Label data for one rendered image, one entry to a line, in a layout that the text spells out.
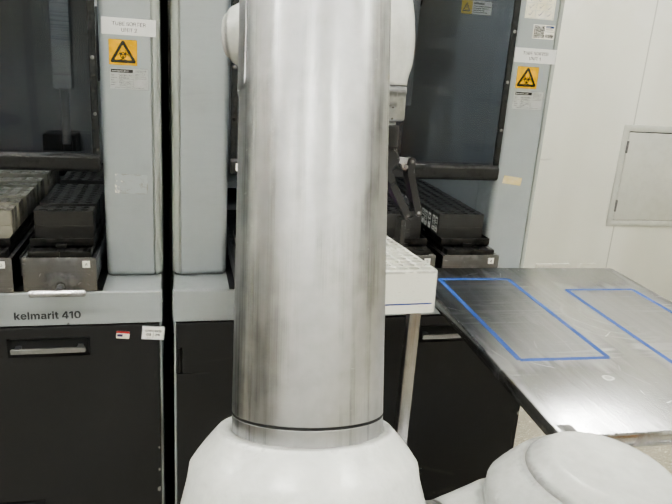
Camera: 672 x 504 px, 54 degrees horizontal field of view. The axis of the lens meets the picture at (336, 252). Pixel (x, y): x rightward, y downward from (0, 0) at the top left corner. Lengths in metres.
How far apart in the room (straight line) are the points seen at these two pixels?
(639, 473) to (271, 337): 0.26
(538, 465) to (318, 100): 0.27
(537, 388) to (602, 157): 2.24
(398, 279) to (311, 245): 0.54
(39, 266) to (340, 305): 1.04
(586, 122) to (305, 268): 2.66
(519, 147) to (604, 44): 1.47
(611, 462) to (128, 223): 1.13
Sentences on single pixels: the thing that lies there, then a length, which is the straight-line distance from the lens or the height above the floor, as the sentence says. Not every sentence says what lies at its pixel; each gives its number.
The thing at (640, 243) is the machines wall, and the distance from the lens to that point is 3.31.
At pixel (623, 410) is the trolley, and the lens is 0.90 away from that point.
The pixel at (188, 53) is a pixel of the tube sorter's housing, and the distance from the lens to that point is 1.38.
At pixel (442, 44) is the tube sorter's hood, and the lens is 1.47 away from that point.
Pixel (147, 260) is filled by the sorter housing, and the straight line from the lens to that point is 1.45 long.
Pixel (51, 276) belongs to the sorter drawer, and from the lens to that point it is 1.38.
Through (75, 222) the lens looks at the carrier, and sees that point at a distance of 1.42.
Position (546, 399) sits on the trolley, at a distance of 0.88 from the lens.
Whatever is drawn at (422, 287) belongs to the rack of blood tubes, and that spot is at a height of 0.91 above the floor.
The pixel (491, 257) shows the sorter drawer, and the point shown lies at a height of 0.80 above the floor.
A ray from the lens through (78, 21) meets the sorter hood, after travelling 1.38.
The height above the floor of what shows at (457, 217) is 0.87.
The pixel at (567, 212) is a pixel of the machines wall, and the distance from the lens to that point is 3.04.
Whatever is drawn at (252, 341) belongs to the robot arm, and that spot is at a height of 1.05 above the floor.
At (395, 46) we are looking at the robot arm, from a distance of 1.02.
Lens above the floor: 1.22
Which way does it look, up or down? 17 degrees down
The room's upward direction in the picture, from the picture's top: 4 degrees clockwise
